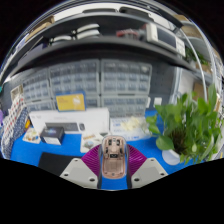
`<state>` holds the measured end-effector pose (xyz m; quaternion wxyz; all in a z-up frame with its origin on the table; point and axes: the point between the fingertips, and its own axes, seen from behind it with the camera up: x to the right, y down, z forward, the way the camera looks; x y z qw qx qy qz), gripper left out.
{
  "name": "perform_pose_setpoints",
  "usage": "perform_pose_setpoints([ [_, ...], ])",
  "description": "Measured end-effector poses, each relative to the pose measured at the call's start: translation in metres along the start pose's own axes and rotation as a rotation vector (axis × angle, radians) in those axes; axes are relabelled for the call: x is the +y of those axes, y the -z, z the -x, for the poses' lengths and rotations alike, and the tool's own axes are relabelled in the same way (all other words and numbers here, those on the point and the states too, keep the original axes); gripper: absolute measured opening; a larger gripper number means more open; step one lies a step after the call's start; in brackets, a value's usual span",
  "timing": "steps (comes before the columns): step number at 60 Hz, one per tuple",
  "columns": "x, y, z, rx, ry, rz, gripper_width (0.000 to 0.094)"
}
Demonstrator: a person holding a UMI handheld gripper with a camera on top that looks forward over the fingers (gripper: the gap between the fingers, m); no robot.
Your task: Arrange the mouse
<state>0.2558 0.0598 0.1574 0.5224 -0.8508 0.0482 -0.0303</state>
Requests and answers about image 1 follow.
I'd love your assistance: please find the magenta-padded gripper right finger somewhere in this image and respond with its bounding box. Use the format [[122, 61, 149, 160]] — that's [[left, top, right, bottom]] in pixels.
[[125, 144, 169, 190]]

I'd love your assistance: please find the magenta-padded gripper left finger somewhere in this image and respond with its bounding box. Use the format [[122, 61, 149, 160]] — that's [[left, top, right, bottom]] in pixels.
[[59, 143, 104, 190]]

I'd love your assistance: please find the transparent pink computer mouse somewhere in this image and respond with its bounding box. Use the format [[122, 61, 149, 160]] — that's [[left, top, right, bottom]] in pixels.
[[100, 134, 128, 180]]

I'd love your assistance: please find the black mouse pad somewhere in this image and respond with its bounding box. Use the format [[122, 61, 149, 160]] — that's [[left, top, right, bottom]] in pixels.
[[38, 152, 86, 178]]

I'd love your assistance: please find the colourful sticker sheet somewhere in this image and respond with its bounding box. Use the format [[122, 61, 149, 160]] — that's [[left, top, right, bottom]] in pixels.
[[22, 126, 42, 145], [79, 132, 105, 154]]

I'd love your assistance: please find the white and blue glove box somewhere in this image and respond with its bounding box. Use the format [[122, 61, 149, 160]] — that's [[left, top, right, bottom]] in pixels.
[[109, 115, 153, 143]]

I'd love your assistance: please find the small black product box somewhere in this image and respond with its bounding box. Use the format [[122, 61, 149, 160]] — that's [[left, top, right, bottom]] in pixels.
[[39, 125, 66, 146]]

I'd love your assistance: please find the green plant in white pot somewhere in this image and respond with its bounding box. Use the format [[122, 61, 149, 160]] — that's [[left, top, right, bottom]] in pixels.
[[145, 84, 224, 167]]

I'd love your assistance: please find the white keyboard packaging box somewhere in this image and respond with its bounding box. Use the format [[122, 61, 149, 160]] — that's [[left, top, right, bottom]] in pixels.
[[28, 107, 111, 135]]

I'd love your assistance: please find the yellow and blue box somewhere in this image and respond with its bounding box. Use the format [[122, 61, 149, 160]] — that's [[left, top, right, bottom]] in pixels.
[[55, 92, 87, 113]]

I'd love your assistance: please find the polka-dot fabric cover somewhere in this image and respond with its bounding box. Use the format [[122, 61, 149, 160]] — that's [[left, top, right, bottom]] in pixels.
[[0, 94, 30, 160]]

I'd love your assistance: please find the cream open storage crate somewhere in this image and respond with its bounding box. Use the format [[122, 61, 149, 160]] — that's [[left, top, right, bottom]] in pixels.
[[10, 84, 25, 102]]

